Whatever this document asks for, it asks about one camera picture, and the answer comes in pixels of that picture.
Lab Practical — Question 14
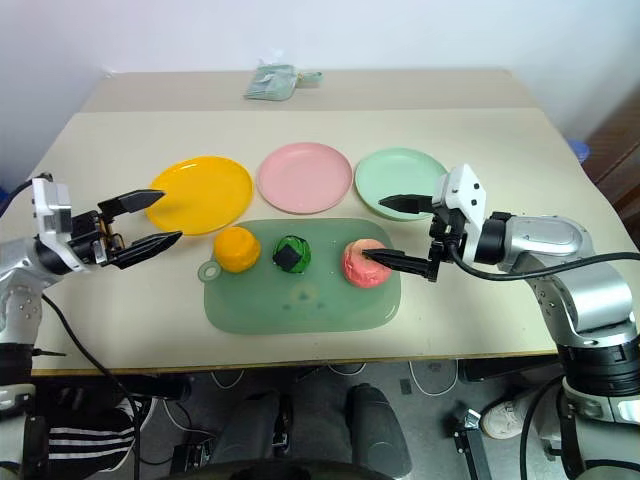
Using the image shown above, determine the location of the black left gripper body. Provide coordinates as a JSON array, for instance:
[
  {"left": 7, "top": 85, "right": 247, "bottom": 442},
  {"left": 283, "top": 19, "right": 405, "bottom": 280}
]
[{"left": 67, "top": 209, "right": 126, "bottom": 267}]

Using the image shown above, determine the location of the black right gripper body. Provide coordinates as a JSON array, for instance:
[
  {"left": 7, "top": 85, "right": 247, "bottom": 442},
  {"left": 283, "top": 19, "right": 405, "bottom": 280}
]
[{"left": 427, "top": 204, "right": 468, "bottom": 257}]

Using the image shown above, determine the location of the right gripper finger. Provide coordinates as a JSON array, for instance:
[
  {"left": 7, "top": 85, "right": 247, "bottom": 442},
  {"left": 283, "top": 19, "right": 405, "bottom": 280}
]
[
  {"left": 377, "top": 193, "right": 434, "bottom": 218},
  {"left": 361, "top": 239, "right": 442, "bottom": 283}
]

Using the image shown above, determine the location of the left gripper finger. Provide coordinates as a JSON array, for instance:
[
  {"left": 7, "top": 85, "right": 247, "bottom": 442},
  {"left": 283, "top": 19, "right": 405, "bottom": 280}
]
[
  {"left": 97, "top": 188, "right": 167, "bottom": 218},
  {"left": 106, "top": 230, "right": 184, "bottom": 272}
]

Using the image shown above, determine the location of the green plate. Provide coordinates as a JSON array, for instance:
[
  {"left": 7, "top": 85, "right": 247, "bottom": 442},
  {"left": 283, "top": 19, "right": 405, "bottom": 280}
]
[{"left": 353, "top": 145, "right": 450, "bottom": 223}]

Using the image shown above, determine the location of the pink fruit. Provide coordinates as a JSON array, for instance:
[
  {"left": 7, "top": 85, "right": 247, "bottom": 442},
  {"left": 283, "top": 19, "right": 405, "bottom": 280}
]
[{"left": 340, "top": 238, "right": 394, "bottom": 290}]

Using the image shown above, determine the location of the yellow plate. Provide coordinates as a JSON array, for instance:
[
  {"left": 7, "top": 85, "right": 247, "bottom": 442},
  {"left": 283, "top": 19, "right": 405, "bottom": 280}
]
[{"left": 145, "top": 155, "right": 255, "bottom": 238}]

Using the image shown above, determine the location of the orange fruit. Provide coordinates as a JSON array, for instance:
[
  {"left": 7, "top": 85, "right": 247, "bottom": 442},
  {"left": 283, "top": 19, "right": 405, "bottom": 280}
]
[{"left": 213, "top": 225, "right": 262, "bottom": 274}]

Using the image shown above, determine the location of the green toy vegetable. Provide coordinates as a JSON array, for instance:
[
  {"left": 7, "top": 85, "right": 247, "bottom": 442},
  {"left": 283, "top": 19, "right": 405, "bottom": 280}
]
[{"left": 271, "top": 235, "right": 314, "bottom": 275}]

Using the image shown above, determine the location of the pink plate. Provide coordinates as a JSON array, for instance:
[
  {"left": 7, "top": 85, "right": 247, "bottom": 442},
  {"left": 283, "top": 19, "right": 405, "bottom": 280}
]
[{"left": 255, "top": 141, "right": 353, "bottom": 216}]

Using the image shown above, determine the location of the translucent green cutting mat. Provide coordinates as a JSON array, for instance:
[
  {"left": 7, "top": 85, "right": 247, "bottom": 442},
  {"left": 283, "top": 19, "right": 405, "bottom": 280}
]
[{"left": 197, "top": 215, "right": 403, "bottom": 336}]

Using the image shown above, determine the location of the blue round container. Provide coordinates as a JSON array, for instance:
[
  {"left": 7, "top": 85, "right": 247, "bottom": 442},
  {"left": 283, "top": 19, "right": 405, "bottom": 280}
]
[{"left": 569, "top": 136, "right": 594, "bottom": 164}]

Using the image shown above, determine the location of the dark rounded shape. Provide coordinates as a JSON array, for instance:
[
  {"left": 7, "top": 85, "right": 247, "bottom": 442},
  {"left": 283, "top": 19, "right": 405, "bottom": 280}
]
[{"left": 346, "top": 383, "right": 414, "bottom": 477}]

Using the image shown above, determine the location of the crumpled green cloth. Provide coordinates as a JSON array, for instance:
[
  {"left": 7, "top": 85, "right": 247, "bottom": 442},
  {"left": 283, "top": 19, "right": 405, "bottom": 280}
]
[{"left": 243, "top": 61, "right": 298, "bottom": 102}]

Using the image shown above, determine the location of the brown wooden cabinet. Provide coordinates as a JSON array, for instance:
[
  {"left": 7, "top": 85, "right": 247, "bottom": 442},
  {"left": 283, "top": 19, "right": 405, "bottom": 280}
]
[{"left": 581, "top": 89, "right": 640, "bottom": 222}]

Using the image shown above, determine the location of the white shoe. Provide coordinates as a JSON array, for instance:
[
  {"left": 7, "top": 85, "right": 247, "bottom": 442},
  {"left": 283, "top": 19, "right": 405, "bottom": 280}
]
[{"left": 480, "top": 393, "right": 537, "bottom": 441}]

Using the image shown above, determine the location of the black metal stand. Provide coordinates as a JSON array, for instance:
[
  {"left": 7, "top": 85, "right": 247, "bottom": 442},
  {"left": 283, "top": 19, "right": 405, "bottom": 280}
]
[{"left": 448, "top": 406, "right": 495, "bottom": 480}]

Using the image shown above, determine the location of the black white striped garment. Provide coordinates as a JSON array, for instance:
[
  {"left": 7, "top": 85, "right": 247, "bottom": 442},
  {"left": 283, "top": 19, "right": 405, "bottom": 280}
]
[{"left": 46, "top": 403, "right": 139, "bottom": 474}]

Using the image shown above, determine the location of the black power adapter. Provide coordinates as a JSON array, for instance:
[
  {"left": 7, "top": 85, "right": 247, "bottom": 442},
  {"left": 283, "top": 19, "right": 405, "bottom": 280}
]
[{"left": 171, "top": 439, "right": 217, "bottom": 474}]

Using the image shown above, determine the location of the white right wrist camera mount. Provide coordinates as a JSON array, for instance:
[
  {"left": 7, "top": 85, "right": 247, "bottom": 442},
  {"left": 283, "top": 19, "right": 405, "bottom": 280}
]
[{"left": 431, "top": 163, "right": 489, "bottom": 265}]

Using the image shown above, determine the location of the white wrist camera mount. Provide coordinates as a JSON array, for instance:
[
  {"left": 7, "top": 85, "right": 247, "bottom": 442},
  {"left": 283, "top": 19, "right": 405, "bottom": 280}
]
[
  {"left": 431, "top": 163, "right": 489, "bottom": 265},
  {"left": 30, "top": 175, "right": 76, "bottom": 250}
]

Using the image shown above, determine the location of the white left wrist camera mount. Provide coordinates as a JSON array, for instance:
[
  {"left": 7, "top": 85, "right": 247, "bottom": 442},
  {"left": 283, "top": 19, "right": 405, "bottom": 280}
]
[{"left": 30, "top": 175, "right": 76, "bottom": 250}]

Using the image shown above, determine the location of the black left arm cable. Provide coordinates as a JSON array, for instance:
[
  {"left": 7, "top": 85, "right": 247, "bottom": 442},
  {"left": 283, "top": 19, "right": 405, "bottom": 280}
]
[{"left": 0, "top": 171, "right": 54, "bottom": 215}]

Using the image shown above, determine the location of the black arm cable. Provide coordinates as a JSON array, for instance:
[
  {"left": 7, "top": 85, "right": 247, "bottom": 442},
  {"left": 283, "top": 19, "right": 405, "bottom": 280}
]
[
  {"left": 444, "top": 238, "right": 640, "bottom": 282},
  {"left": 0, "top": 171, "right": 54, "bottom": 215}
]

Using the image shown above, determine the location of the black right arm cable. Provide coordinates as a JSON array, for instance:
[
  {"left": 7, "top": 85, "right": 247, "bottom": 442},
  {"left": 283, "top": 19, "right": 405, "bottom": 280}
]
[{"left": 444, "top": 238, "right": 640, "bottom": 282}]

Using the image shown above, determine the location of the long black hanging cable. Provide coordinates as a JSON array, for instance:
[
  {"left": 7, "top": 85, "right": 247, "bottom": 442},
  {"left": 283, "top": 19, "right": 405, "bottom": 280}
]
[{"left": 39, "top": 293, "right": 144, "bottom": 480}]

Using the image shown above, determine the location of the white looped cable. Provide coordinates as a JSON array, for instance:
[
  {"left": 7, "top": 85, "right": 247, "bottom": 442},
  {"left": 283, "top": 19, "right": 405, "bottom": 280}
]
[
  {"left": 209, "top": 369, "right": 247, "bottom": 392},
  {"left": 408, "top": 359, "right": 459, "bottom": 400}
]

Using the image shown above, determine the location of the thick black cable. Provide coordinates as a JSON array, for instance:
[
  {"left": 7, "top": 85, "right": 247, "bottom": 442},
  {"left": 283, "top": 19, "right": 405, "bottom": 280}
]
[{"left": 518, "top": 374, "right": 567, "bottom": 480}]

